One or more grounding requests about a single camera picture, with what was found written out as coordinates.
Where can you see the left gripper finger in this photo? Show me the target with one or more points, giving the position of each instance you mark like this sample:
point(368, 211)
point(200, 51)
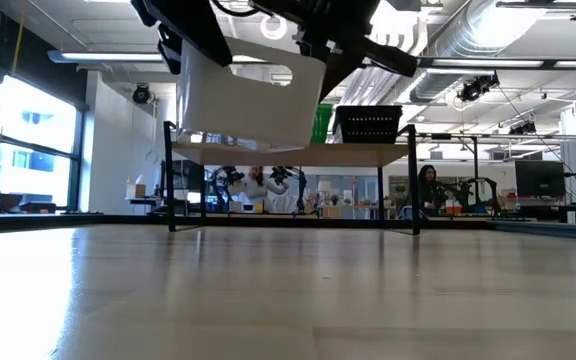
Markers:
point(170, 52)
point(193, 25)

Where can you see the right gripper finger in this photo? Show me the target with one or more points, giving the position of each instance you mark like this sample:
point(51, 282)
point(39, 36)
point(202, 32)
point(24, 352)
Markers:
point(338, 67)
point(393, 61)

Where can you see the wooden shelf with black legs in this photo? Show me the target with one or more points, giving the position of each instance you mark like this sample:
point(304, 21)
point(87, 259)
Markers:
point(348, 155)

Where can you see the round black ceiling spotlight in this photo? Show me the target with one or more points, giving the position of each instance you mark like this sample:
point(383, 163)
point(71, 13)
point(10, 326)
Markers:
point(141, 94)

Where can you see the long ceiling light bar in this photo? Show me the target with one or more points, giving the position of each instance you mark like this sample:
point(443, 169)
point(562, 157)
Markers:
point(108, 56)

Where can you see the small potted plant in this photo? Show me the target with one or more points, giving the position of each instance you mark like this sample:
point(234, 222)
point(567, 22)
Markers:
point(400, 189)

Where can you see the person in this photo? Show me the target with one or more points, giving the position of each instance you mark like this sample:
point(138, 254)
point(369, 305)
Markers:
point(428, 192)
point(260, 192)

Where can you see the small cardboard box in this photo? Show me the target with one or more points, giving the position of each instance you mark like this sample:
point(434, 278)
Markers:
point(138, 190)

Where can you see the black ceiling track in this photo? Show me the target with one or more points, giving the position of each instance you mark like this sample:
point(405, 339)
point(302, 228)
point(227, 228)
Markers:
point(538, 4)

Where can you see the large bright window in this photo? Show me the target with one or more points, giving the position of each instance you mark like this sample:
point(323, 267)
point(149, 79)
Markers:
point(33, 130)

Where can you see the black computer monitor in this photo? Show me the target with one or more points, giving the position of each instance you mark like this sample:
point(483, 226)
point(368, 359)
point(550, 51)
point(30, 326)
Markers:
point(540, 179)

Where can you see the silver ventilation duct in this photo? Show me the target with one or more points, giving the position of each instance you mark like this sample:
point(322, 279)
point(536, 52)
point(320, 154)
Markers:
point(473, 30)

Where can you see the black ceiling camera mount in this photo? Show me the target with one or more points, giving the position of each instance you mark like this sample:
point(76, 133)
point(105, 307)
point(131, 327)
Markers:
point(523, 128)
point(477, 88)

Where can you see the black table frame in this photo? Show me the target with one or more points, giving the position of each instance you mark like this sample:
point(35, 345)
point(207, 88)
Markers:
point(318, 222)

